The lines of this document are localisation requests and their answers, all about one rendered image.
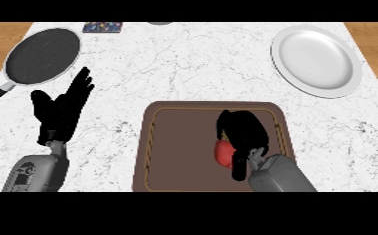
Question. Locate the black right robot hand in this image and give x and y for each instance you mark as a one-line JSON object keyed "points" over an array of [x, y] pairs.
{"points": [[249, 129]]}

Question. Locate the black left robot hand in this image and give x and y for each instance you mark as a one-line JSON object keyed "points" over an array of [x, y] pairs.
{"points": [[64, 109]]}

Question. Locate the red bell pepper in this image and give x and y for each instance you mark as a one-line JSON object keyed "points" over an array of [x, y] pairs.
{"points": [[224, 154]]}

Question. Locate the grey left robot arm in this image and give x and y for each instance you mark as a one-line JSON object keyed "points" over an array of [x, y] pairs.
{"points": [[39, 170]]}

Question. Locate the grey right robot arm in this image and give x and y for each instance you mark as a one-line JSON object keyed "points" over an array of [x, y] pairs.
{"points": [[275, 174]]}

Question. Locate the brown tray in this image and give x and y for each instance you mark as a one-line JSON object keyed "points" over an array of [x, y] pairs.
{"points": [[187, 145]]}

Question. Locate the white plate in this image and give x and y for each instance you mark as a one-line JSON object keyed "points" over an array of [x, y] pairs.
{"points": [[317, 60]]}

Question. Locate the dark frying pan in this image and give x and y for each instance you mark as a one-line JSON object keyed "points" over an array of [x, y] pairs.
{"points": [[42, 57]]}

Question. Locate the dark patterned box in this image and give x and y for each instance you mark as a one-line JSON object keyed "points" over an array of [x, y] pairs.
{"points": [[103, 27]]}

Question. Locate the grey round object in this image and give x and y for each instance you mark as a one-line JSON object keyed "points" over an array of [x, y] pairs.
{"points": [[160, 23]]}

